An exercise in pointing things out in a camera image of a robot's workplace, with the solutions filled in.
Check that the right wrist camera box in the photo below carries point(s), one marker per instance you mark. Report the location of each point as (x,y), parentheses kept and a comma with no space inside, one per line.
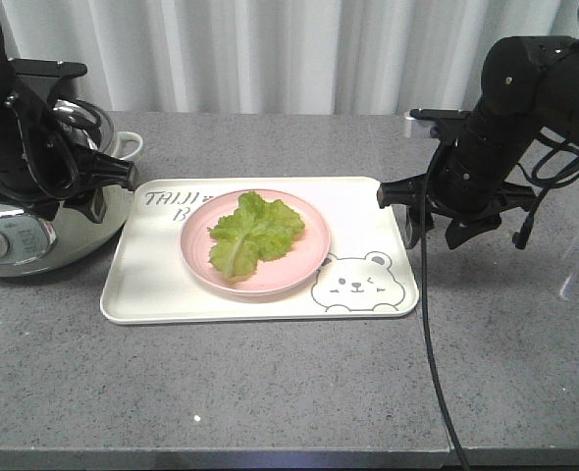
(441,124)

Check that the green lettuce leaf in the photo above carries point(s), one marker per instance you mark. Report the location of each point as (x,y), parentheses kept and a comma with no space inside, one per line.
(258,230)

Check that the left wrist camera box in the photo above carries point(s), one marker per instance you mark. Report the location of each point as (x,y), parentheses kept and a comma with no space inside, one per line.
(50,79)

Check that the pale green electric cooking pot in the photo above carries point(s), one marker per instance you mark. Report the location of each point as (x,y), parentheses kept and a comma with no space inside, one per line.
(30,244)

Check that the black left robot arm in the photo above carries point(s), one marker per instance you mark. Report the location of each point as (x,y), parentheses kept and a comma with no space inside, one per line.
(55,149)

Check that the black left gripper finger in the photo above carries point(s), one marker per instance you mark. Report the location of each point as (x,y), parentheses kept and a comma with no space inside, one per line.
(99,170)
(91,204)

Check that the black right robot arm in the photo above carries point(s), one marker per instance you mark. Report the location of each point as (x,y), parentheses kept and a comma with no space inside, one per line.
(530,92)

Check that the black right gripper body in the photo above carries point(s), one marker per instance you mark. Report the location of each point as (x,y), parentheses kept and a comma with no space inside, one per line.
(466,180)

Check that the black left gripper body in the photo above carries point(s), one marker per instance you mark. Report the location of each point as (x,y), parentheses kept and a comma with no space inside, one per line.
(40,148)

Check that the cream bear serving tray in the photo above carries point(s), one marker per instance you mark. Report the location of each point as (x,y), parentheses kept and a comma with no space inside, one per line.
(348,262)

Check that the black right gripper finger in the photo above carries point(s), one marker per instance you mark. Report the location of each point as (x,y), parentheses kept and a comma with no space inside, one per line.
(458,232)
(410,192)

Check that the pink round plate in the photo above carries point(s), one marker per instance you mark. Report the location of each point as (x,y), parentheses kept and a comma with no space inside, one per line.
(272,277)

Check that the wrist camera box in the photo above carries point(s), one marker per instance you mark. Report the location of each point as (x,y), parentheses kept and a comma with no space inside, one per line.
(50,79)
(441,124)

